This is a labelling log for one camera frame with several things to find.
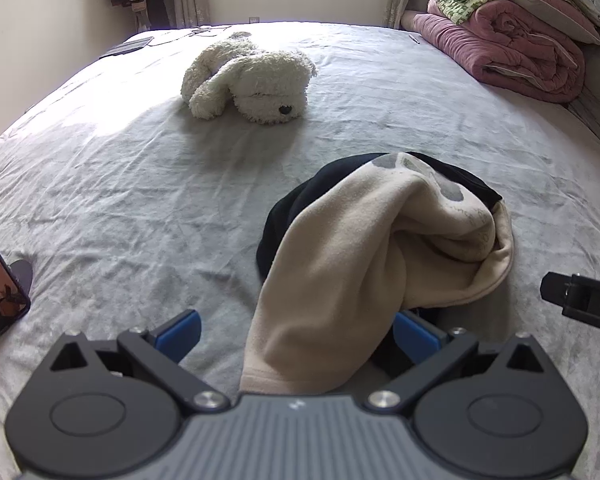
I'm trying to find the dark tablet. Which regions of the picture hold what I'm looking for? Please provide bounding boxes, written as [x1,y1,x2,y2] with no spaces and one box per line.
[102,36,154,57]

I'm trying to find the beige and black sweatshirt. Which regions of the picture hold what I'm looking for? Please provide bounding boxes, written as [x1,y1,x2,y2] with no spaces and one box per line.
[239,151,515,395]

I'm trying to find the pink folded quilt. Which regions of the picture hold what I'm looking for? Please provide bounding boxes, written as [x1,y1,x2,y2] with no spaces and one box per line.
[412,0,586,104]

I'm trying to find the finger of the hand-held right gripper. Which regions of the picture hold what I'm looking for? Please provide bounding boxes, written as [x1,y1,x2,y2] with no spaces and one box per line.
[540,273,573,317]

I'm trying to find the white plush dog toy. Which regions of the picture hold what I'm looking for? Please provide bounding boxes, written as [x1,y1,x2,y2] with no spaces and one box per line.
[181,31,317,125]

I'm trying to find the bed with grey sheet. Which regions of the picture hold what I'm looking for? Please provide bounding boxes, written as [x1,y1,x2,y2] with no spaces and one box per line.
[0,22,600,480]

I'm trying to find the grey pink pillow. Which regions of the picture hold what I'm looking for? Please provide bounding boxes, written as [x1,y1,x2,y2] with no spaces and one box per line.
[510,0,600,46]

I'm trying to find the thin cable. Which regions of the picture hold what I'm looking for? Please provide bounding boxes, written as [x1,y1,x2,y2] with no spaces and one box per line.
[147,26,216,47]

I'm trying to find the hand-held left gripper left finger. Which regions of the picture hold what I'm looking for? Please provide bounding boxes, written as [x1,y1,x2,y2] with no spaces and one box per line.
[49,309,231,415]

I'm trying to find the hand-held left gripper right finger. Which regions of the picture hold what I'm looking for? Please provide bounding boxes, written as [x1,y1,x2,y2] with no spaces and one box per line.
[366,310,548,415]

